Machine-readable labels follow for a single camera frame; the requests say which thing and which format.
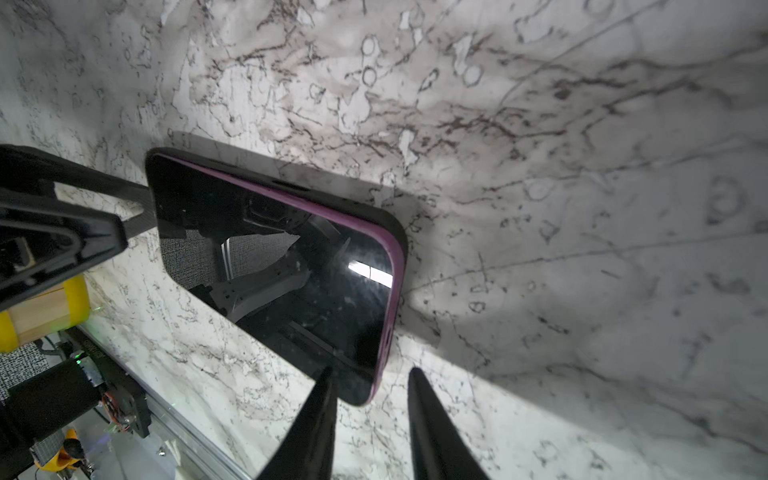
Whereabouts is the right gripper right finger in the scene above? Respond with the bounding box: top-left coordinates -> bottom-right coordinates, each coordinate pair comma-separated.
408,367 -> 488,479

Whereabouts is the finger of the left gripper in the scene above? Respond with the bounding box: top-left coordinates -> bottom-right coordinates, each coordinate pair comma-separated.
1,188 -> 127,310
1,144 -> 157,238

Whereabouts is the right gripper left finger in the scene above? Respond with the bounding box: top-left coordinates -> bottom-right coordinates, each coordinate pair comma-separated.
258,367 -> 338,480

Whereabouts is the black phone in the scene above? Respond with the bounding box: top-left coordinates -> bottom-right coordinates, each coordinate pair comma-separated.
146,152 -> 406,407

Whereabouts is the black case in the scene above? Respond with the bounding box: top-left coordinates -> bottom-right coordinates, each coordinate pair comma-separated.
145,146 -> 410,385

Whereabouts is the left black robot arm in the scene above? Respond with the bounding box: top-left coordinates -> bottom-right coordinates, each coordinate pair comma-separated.
1,145 -> 156,479

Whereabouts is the yellow tape roll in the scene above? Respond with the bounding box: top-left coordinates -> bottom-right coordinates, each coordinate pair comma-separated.
1,275 -> 91,353

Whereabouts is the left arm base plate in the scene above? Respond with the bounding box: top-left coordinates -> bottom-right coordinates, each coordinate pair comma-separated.
61,327 -> 151,438

